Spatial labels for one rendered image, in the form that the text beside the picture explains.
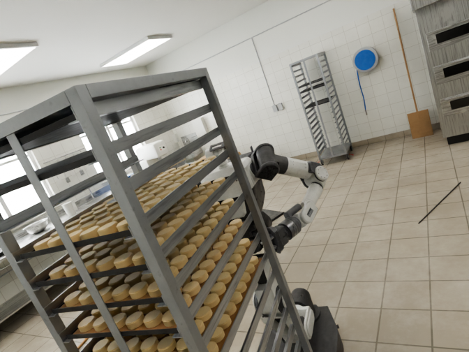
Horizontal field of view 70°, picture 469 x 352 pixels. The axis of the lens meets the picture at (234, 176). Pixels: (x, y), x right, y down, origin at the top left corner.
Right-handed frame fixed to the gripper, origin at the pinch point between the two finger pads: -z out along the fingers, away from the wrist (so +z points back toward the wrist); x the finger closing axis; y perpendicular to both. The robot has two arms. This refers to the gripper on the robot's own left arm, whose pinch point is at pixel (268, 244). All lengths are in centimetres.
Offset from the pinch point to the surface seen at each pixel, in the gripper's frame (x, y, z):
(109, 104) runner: 73, 31, -50
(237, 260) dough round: 9.7, 11.1, -23.5
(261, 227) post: 12.9, 7.8, -5.9
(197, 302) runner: 18, 31, -51
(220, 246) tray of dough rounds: 19.3, 13.6, -28.9
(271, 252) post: 1.2, 7.9, -5.9
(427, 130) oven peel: -97, -131, 470
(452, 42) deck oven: 26, -57, 419
